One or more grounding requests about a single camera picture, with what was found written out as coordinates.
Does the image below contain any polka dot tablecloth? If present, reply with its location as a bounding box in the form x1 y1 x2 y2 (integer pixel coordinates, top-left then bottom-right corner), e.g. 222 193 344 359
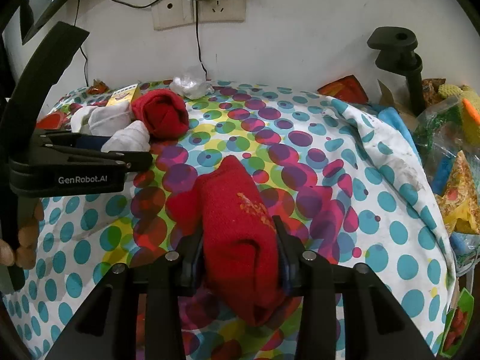
0 79 459 360

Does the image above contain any yellow plush toy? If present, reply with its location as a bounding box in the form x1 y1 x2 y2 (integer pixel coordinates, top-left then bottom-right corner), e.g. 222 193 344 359
439 84 480 129

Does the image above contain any red sock orange embroidery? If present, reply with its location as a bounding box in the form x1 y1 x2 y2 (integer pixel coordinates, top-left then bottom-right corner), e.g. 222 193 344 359
165 154 289 327

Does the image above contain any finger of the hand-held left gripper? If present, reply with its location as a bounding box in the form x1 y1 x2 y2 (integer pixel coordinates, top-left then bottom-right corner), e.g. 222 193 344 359
35 129 110 151
41 145 155 175

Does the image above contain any green packet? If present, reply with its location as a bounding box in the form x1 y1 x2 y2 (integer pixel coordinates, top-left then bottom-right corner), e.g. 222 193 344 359
442 287 474 359

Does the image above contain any clear plastic bag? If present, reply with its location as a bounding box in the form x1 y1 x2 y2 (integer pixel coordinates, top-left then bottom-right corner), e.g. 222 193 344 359
414 97 466 181

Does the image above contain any yellow patterned packet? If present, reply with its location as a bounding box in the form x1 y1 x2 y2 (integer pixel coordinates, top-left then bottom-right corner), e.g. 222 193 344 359
437 150 480 233

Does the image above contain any dark wall screen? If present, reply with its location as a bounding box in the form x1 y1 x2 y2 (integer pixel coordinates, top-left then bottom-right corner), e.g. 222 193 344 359
20 0 106 46

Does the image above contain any black adapter cable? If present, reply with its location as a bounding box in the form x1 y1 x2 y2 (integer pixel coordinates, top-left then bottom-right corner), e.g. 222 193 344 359
194 0 208 77

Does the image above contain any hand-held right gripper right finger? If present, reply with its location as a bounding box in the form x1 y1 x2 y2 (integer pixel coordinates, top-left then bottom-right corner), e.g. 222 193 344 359
273 215 438 360

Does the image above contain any cardboard piece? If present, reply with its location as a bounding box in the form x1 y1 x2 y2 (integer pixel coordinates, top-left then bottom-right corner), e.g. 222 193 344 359
377 79 406 110

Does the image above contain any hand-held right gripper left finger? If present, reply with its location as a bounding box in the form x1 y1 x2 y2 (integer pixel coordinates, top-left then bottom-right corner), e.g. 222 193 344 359
45 229 206 360

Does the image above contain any person's left hand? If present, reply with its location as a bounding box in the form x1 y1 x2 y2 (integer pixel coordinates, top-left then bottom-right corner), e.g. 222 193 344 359
0 199 46 269

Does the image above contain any yellow cartoon print box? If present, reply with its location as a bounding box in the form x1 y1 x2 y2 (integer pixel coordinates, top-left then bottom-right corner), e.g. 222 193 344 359
106 84 142 107

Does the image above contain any blue cloth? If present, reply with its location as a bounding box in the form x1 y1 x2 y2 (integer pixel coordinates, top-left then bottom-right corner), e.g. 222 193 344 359
377 107 418 152

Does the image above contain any white round hole wall plate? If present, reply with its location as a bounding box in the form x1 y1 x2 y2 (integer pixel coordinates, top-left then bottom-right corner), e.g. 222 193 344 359
152 0 198 31

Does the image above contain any thin black cable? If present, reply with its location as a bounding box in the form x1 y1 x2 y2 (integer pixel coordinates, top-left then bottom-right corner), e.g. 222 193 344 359
75 0 91 87

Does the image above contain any black clamp stand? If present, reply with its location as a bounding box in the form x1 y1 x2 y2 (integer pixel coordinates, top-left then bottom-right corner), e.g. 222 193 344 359
367 26 424 117

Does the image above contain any clear plastic wrap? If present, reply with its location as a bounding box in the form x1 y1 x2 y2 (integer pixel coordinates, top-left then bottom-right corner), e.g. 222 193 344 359
172 65 215 100

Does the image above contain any red orange packet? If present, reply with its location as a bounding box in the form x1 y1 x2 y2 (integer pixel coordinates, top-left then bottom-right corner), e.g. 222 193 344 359
318 75 370 104

